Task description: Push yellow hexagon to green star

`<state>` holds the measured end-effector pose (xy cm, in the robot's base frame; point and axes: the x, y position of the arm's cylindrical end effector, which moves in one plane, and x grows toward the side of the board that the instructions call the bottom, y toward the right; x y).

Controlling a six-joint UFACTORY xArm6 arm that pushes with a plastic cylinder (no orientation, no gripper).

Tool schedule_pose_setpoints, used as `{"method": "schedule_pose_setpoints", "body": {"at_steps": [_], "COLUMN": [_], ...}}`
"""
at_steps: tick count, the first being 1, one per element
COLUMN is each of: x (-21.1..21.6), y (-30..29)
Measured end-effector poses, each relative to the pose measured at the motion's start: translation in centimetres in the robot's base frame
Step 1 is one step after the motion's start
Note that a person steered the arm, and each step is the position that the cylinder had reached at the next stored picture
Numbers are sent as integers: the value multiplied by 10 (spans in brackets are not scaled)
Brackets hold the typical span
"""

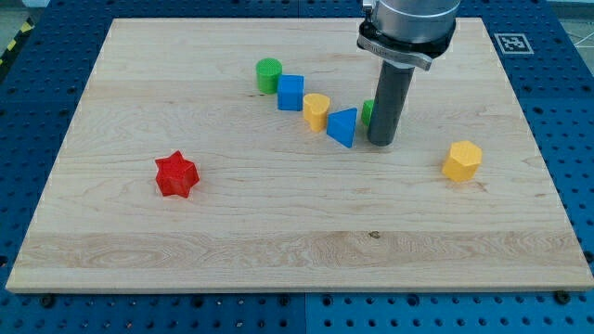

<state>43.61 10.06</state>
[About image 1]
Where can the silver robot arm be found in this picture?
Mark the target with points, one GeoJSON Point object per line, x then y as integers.
{"type": "Point", "coordinates": [408, 33]}

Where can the green star block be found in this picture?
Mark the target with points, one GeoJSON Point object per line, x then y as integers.
{"type": "Point", "coordinates": [367, 111]}

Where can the red star block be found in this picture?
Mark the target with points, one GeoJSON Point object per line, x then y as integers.
{"type": "Point", "coordinates": [176, 175]}

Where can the yellow hexagon block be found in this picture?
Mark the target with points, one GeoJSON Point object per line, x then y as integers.
{"type": "Point", "coordinates": [462, 161]}

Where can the blue triangle block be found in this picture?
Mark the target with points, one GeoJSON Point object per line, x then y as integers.
{"type": "Point", "coordinates": [341, 126]}

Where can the yellow heart block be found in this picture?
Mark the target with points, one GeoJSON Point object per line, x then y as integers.
{"type": "Point", "coordinates": [316, 110]}

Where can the wooden board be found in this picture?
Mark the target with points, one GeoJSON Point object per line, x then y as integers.
{"type": "Point", "coordinates": [279, 207]}

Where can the blue cube block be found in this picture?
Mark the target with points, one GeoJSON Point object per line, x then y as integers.
{"type": "Point", "coordinates": [290, 92]}

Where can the green cylinder block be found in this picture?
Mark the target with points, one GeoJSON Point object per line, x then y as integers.
{"type": "Point", "coordinates": [268, 71]}

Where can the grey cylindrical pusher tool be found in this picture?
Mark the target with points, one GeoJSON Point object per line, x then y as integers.
{"type": "Point", "coordinates": [389, 100]}

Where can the white fiducial marker tag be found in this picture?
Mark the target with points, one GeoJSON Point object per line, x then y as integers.
{"type": "Point", "coordinates": [512, 43]}

